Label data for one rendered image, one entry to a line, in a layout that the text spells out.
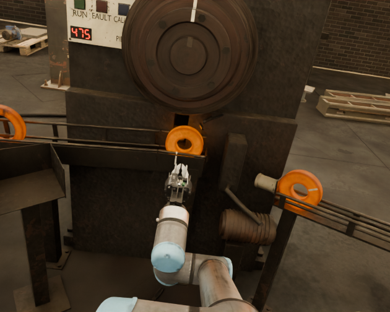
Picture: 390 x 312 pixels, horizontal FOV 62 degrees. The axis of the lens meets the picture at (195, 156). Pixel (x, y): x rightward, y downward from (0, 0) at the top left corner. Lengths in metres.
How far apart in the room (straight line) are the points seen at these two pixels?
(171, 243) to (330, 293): 1.23
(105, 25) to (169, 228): 0.80
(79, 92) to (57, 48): 2.71
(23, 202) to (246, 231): 0.81
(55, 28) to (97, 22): 2.72
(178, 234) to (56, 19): 3.39
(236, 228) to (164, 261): 0.48
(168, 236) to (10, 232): 1.29
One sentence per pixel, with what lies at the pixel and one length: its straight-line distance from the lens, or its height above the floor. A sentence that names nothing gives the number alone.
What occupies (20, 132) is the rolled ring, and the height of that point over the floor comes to 0.69.
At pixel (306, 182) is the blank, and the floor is 0.75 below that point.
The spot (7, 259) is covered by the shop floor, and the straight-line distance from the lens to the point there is 1.93.
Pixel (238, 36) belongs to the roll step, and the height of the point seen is 1.19.
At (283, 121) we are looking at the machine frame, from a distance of 1.41.
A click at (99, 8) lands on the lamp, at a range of 1.35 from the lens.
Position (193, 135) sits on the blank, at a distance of 1.30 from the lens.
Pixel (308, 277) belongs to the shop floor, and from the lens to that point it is 2.00.
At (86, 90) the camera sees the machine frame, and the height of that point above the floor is 0.87.
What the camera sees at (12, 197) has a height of 0.60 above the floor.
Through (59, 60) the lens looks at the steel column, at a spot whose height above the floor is 0.31.
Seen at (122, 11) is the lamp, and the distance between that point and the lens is 1.33.
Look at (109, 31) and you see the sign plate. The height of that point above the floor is 1.12.
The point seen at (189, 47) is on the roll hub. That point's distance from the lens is 1.08.
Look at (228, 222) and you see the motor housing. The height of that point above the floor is 0.51.
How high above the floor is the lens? 1.34
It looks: 28 degrees down
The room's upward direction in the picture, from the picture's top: 9 degrees clockwise
